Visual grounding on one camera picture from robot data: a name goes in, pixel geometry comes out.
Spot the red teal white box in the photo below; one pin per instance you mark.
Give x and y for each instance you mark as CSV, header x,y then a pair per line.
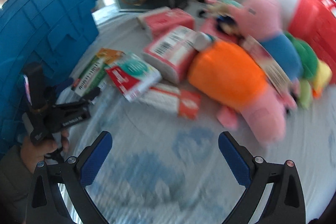
x,y
134,74

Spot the blue plastic storage crate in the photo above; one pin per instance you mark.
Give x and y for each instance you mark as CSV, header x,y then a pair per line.
x,y
52,16

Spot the pig plush orange dress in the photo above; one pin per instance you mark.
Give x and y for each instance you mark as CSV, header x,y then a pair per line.
x,y
225,74

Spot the green white medicine box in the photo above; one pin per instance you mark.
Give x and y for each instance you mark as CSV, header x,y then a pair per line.
x,y
92,71

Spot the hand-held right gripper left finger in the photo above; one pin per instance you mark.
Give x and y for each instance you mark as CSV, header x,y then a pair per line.
x,y
94,161

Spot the person's left forearm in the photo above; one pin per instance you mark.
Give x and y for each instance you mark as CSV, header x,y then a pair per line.
x,y
13,179

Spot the pink tissue pack with barcode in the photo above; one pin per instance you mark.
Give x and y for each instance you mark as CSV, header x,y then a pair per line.
x,y
170,50

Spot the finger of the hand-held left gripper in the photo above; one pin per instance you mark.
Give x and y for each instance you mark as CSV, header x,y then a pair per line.
x,y
65,83
90,95

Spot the small white bottle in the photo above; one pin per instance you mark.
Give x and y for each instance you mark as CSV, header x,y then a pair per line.
x,y
203,40

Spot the floral bed sheet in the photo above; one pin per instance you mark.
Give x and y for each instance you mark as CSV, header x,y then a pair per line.
x,y
157,161

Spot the person's left hand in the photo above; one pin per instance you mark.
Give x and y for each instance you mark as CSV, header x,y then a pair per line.
x,y
34,150

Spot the white orange flat box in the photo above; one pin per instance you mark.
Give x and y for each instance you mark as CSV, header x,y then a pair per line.
x,y
168,98

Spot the small doll teal hat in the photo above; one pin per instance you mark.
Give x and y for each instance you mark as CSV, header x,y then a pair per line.
x,y
228,5

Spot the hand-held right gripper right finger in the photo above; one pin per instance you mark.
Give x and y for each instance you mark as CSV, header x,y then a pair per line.
x,y
235,158

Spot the green yellow frog plush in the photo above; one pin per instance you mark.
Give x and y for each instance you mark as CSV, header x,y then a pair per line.
x,y
307,56

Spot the pig plush blue shirt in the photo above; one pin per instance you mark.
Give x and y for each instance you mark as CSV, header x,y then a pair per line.
x,y
278,48

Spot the red toy suitcase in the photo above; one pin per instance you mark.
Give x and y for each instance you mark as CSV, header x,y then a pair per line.
x,y
312,19

